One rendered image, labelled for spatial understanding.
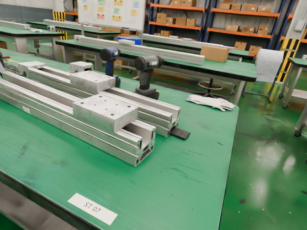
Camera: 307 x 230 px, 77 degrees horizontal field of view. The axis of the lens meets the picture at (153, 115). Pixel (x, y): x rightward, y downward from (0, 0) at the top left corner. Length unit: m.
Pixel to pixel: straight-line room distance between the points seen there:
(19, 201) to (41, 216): 0.17
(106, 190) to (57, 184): 0.12
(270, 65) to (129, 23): 2.62
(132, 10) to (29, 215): 3.38
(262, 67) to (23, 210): 3.88
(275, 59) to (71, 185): 3.89
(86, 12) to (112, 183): 4.16
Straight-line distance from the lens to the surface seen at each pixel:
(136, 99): 0.79
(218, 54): 2.56
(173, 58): 2.21
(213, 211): 0.49
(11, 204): 1.32
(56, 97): 0.82
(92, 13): 4.39
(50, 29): 4.27
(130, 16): 3.89
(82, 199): 0.48
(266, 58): 4.07
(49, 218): 1.20
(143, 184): 0.51
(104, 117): 0.53
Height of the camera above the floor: 1.14
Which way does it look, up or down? 26 degrees down
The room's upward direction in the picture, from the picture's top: 6 degrees clockwise
